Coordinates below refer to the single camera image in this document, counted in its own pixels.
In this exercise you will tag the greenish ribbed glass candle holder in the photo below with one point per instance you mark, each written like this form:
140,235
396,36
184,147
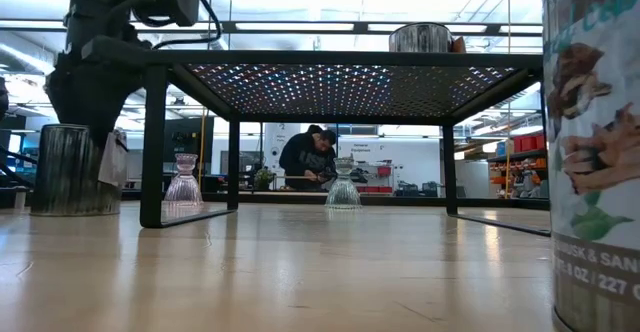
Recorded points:
343,192

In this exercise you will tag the orange red bin shelf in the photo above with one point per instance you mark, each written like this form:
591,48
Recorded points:
525,144

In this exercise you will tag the black perforated metal shelf riser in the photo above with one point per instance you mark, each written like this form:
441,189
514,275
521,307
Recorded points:
325,58

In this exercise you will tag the small green potted plant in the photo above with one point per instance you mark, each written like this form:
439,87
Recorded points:
264,177

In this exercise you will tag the silver streaked candle jar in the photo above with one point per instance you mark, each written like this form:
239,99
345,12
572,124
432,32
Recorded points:
65,177
595,172
422,38

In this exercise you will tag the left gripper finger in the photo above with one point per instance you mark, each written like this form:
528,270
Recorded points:
97,99

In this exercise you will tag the pink ribbed glass candle holder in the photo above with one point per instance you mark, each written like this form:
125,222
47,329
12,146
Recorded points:
183,189

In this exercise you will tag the small red storage bins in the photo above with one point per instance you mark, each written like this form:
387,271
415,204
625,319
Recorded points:
384,171

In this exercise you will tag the black aluminium rig frame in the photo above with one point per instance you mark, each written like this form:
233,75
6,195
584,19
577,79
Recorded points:
400,201

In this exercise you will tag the black wall panel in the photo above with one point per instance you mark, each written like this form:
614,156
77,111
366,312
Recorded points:
192,137

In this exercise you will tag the linear ceiling light strip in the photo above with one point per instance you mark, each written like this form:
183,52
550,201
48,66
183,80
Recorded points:
295,26

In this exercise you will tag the person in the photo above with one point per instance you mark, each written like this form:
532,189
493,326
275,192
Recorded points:
305,159

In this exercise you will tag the yellow vertical pole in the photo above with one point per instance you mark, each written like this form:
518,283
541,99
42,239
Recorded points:
202,147

